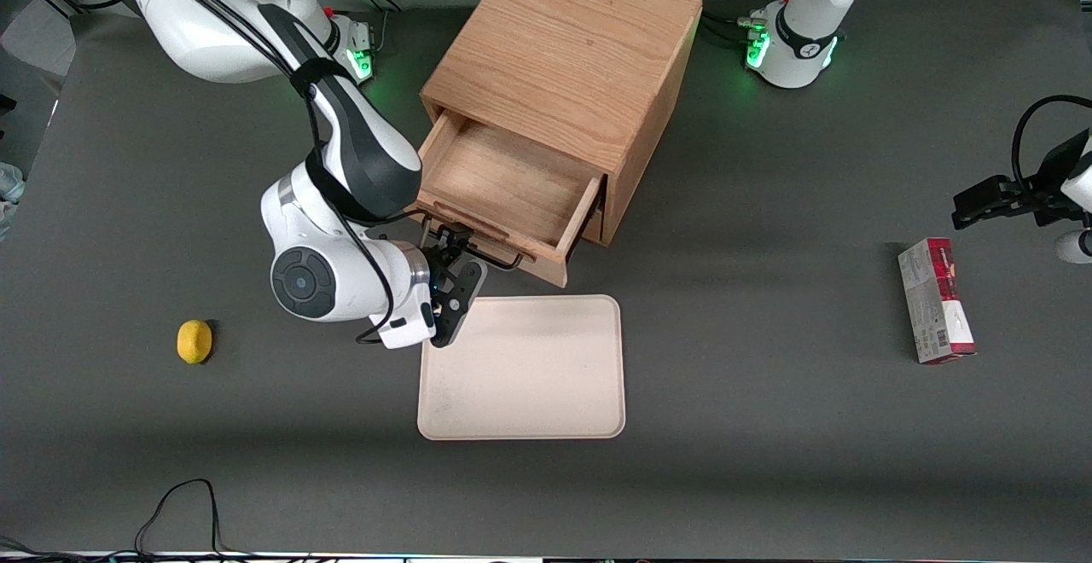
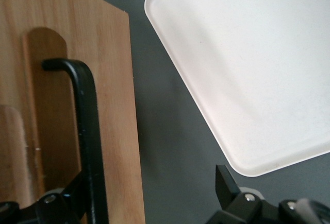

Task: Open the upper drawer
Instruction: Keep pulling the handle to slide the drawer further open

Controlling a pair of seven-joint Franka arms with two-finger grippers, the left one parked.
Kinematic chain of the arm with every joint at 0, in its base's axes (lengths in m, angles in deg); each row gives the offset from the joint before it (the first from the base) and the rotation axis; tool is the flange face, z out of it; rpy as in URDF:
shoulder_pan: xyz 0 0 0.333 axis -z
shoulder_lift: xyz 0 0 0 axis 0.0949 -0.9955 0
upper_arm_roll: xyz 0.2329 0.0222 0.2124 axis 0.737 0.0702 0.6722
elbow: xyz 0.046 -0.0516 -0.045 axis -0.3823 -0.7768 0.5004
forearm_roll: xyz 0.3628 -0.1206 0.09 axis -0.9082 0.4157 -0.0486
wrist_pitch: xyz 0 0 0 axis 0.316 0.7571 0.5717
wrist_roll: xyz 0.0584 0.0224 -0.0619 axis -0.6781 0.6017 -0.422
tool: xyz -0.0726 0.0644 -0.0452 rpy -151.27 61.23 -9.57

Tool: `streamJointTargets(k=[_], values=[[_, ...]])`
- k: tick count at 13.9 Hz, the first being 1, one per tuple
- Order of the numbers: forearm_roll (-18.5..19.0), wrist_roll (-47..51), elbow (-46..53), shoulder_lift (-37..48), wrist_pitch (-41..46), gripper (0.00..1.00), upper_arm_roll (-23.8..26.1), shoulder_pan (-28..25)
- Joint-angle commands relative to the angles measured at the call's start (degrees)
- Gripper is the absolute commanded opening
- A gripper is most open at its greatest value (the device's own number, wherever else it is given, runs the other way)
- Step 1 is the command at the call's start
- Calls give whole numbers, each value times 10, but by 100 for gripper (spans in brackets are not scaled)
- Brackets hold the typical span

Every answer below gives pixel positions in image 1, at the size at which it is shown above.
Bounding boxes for black gripped drawer handle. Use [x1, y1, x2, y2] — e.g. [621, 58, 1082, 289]
[425, 220, 524, 273]

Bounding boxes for grey and red carton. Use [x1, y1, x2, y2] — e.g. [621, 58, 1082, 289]
[897, 237, 978, 366]

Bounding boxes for wooden drawer cabinet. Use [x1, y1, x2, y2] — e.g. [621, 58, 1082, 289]
[421, 0, 705, 247]

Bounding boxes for black looped table cable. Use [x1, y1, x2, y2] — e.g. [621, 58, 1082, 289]
[134, 479, 229, 560]

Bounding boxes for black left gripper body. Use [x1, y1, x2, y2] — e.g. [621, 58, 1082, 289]
[1015, 130, 1092, 228]

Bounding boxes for beige plastic tray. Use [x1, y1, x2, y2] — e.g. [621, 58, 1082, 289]
[417, 294, 626, 441]

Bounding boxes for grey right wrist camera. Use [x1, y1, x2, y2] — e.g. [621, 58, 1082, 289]
[429, 259, 490, 350]

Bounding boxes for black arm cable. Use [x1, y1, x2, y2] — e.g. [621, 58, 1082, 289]
[60, 0, 427, 347]
[1012, 95, 1092, 197]

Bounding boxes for yellow lemon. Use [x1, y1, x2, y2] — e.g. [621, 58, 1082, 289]
[177, 319, 213, 366]

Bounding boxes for wooden drawer with gripped handle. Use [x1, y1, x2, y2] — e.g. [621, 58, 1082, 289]
[404, 108, 606, 289]

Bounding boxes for grey shoe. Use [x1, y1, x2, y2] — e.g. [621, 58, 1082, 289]
[0, 162, 26, 241]

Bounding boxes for black left base cables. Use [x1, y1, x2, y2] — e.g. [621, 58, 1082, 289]
[700, 10, 762, 45]

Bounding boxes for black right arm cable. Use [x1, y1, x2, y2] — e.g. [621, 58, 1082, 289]
[60, 0, 427, 347]

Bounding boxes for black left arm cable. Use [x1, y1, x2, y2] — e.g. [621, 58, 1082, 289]
[1012, 95, 1092, 197]

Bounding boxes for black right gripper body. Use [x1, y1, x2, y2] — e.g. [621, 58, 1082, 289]
[421, 234, 467, 300]

